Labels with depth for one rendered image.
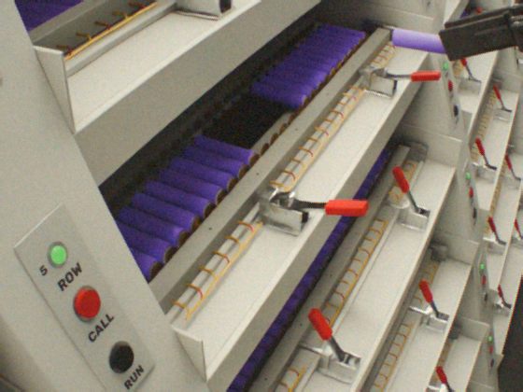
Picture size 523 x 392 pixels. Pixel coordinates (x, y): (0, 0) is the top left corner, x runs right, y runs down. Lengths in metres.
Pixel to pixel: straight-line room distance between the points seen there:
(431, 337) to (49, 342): 0.71
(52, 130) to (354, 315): 0.48
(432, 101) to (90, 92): 0.64
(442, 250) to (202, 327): 0.65
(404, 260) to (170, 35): 0.47
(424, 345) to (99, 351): 0.66
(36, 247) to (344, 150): 0.39
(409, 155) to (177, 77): 0.60
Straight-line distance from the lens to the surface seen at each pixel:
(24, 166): 0.32
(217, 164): 0.58
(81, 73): 0.40
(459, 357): 1.17
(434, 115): 0.93
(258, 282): 0.49
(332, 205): 0.51
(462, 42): 0.56
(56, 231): 0.33
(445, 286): 1.03
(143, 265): 0.49
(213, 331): 0.46
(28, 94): 0.32
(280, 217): 0.53
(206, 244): 0.49
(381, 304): 0.73
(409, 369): 0.91
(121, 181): 0.56
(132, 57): 0.41
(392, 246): 0.80
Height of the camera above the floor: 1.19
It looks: 27 degrees down
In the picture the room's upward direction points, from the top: 21 degrees counter-clockwise
